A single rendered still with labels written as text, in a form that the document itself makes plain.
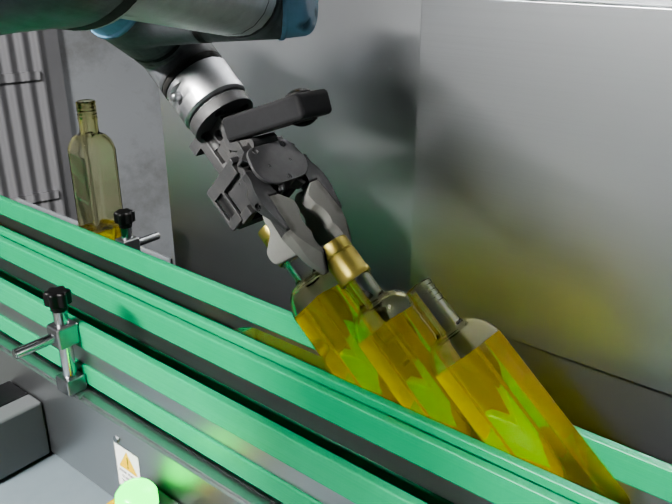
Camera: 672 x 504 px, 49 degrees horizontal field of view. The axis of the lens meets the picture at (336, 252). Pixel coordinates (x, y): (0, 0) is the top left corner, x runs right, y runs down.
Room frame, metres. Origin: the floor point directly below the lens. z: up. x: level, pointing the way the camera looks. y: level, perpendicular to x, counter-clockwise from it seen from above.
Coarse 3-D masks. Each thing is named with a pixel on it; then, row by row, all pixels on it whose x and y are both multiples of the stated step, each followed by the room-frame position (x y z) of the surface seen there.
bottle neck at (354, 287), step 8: (368, 272) 0.66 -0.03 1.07; (352, 280) 0.65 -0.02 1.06; (360, 280) 0.65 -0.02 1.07; (368, 280) 0.65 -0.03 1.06; (352, 288) 0.65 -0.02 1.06; (360, 288) 0.64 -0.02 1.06; (368, 288) 0.64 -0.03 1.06; (376, 288) 0.65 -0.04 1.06; (352, 296) 0.65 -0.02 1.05; (360, 296) 0.64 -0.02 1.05; (368, 296) 0.64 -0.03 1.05; (360, 304) 0.64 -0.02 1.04
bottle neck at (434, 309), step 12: (420, 288) 0.61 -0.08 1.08; (432, 288) 0.61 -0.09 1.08; (408, 300) 0.61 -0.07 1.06; (420, 300) 0.60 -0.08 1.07; (432, 300) 0.60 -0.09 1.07; (444, 300) 0.60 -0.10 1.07; (420, 312) 0.60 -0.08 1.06; (432, 312) 0.59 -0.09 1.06; (444, 312) 0.59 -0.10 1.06; (432, 324) 0.59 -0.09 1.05; (444, 324) 0.59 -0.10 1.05
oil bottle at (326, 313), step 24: (312, 288) 0.67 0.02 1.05; (336, 288) 0.68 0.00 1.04; (312, 312) 0.66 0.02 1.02; (336, 312) 0.65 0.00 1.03; (312, 336) 0.66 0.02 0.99; (336, 336) 0.64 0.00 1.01; (336, 360) 0.64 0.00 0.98; (360, 360) 0.62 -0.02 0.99; (360, 384) 0.62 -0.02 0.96; (384, 384) 0.61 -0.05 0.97
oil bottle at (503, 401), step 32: (480, 320) 0.59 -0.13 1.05; (448, 352) 0.56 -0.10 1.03; (480, 352) 0.55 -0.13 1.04; (512, 352) 0.57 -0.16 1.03; (448, 384) 0.56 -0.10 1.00; (480, 384) 0.54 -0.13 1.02; (512, 384) 0.54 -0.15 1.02; (480, 416) 0.54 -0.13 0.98; (512, 416) 0.52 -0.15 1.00; (544, 416) 0.53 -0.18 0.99; (512, 448) 0.52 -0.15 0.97; (544, 448) 0.50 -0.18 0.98; (576, 448) 0.52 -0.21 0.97; (576, 480) 0.49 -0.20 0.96; (608, 480) 0.51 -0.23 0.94
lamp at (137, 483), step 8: (128, 480) 0.61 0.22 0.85; (136, 480) 0.61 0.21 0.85; (144, 480) 0.61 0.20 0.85; (120, 488) 0.60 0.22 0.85; (128, 488) 0.60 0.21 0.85; (136, 488) 0.60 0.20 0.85; (144, 488) 0.60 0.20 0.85; (152, 488) 0.60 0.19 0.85; (120, 496) 0.59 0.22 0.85; (128, 496) 0.59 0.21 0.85; (136, 496) 0.59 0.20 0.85; (144, 496) 0.59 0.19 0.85; (152, 496) 0.59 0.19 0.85
